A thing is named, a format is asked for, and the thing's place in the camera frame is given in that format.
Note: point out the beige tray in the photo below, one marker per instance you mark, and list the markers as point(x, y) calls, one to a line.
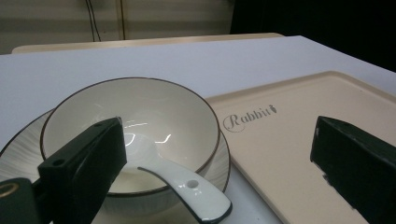
point(289, 149)

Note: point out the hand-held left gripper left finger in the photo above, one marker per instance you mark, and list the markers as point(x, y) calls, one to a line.
point(84, 161)

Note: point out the beige wooden table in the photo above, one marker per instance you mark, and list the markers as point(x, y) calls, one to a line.
point(155, 41)

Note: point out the beige curtain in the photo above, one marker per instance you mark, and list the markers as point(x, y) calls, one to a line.
point(124, 18)

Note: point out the white ceramic spoon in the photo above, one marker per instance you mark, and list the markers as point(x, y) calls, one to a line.
point(190, 186)

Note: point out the white ceramic bowl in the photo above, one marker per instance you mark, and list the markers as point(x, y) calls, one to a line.
point(140, 105)

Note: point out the white ribbed ceramic plate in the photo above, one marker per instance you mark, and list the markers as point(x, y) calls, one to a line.
point(222, 161)

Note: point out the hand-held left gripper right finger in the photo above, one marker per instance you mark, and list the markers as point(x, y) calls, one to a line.
point(358, 161)

